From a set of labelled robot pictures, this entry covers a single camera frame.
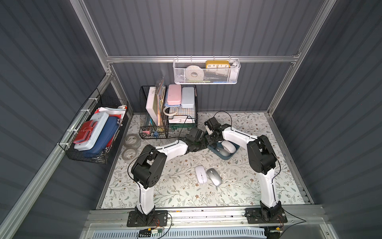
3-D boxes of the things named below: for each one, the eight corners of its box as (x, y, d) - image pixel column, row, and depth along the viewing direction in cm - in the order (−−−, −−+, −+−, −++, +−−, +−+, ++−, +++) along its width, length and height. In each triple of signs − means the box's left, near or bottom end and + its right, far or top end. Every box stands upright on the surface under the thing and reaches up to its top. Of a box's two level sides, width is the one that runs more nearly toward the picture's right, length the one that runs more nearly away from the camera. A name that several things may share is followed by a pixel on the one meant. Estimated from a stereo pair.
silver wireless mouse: (216, 187, 85) (217, 186, 84) (205, 172, 91) (205, 170, 90) (223, 182, 87) (224, 181, 85) (212, 167, 93) (212, 166, 91)
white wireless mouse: (198, 184, 86) (198, 183, 84) (194, 168, 93) (194, 166, 91) (208, 182, 87) (208, 180, 85) (203, 166, 94) (203, 164, 92)
